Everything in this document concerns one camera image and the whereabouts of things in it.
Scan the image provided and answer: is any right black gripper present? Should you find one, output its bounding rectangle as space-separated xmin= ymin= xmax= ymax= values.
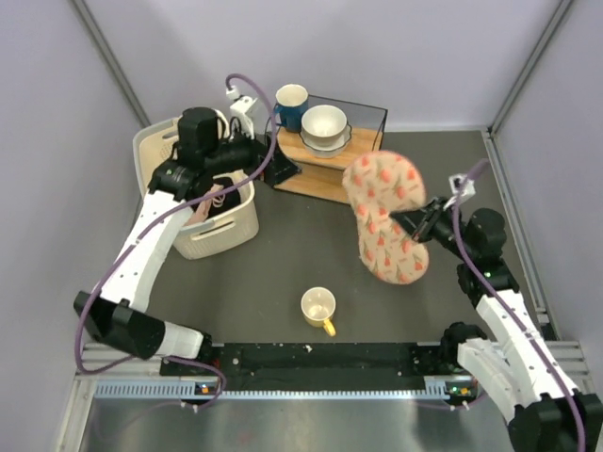
xmin=390 ymin=196 xmax=475 ymax=262

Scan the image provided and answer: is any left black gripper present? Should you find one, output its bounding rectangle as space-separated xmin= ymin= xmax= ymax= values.
xmin=204 ymin=119 xmax=302 ymax=187

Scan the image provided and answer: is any floral bra laundry bag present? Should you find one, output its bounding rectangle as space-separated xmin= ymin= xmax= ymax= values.
xmin=342 ymin=151 xmax=430 ymax=285

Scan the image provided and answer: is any pink bra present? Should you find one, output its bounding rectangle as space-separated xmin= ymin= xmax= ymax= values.
xmin=186 ymin=195 xmax=226 ymax=226

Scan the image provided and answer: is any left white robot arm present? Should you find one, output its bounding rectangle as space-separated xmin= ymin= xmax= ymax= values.
xmin=73 ymin=89 xmax=298 ymax=374

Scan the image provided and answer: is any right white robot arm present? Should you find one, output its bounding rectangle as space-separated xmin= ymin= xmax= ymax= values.
xmin=389 ymin=192 xmax=602 ymax=451

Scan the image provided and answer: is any cream plastic laundry basket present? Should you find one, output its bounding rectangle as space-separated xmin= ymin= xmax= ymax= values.
xmin=133 ymin=118 xmax=259 ymax=260

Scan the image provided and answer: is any white scalloped plate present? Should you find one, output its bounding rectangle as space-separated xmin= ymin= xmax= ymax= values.
xmin=301 ymin=124 xmax=352 ymax=158

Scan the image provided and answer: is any black garment in basket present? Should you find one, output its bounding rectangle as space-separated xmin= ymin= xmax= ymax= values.
xmin=197 ymin=176 xmax=241 ymax=221

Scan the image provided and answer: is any white ceramic bowl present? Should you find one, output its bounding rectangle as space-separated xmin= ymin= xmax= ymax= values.
xmin=301 ymin=105 xmax=348 ymax=146

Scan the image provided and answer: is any blue ceramic mug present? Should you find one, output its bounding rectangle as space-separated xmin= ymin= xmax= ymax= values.
xmin=274 ymin=84 xmax=309 ymax=134

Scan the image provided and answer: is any yellow ceramic mug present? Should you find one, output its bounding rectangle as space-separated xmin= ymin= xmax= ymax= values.
xmin=301 ymin=287 xmax=336 ymax=337

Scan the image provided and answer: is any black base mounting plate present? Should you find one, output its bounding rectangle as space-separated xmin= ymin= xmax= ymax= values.
xmin=159 ymin=341 xmax=472 ymax=380

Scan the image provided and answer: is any black wire wooden shelf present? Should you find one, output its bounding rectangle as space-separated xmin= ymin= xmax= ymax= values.
xmin=276 ymin=94 xmax=388 ymax=203

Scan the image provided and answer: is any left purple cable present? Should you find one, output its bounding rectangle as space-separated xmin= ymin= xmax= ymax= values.
xmin=74 ymin=73 xmax=277 ymax=411

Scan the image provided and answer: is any grey slotted cable duct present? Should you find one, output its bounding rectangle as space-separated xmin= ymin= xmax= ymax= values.
xmin=94 ymin=376 xmax=476 ymax=400

